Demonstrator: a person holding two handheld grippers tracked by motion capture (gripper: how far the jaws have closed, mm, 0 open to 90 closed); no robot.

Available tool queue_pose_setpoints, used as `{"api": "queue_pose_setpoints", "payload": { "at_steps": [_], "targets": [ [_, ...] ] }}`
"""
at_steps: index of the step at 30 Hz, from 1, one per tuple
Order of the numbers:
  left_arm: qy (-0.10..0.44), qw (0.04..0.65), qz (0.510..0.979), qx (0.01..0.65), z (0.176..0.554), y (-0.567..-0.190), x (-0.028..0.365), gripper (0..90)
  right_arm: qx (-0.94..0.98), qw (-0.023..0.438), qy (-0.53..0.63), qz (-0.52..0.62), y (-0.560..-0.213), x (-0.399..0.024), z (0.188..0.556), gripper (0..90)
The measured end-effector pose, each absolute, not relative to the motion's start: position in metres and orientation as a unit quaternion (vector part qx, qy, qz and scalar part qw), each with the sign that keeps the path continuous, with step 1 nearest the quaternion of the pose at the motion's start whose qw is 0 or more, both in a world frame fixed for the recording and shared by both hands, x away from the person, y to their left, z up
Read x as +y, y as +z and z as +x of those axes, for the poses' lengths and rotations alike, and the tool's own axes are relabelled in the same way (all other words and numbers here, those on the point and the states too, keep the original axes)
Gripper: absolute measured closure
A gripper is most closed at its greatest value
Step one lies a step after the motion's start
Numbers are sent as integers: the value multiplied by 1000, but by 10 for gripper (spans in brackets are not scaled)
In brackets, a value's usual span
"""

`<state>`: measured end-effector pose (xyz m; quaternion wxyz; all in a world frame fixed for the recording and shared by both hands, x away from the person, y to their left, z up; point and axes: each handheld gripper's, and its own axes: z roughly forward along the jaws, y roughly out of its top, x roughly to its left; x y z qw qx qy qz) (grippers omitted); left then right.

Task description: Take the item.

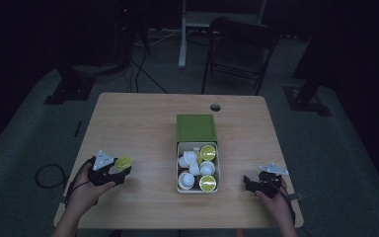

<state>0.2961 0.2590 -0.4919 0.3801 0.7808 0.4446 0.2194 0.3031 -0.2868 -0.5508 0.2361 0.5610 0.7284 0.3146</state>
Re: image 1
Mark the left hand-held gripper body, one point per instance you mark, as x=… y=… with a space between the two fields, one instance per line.
x=100 y=173

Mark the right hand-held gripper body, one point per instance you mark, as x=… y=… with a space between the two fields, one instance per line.
x=269 y=182

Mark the yellow-lidded capsule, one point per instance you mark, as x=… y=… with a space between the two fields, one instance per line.
x=122 y=163

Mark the white drawer tray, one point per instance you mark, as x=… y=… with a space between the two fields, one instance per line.
x=181 y=189

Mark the green box sleeve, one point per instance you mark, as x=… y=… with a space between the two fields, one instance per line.
x=196 y=128

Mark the person's right hand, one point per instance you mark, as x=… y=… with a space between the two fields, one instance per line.
x=276 y=205

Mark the person's left hand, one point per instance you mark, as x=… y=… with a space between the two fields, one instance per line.
x=85 y=197

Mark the grey tape tab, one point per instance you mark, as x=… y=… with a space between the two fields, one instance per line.
x=62 y=199
x=296 y=196

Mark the black marker pen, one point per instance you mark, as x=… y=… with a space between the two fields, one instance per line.
x=78 y=129

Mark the black folding chair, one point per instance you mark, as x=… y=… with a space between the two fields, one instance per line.
x=240 y=49

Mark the dark equipment rack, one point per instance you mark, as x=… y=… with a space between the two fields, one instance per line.
x=128 y=29

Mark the black stand with base plate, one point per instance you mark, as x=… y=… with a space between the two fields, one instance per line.
x=70 y=87
x=306 y=98

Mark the white desk frame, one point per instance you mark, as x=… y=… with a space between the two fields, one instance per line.
x=190 y=19

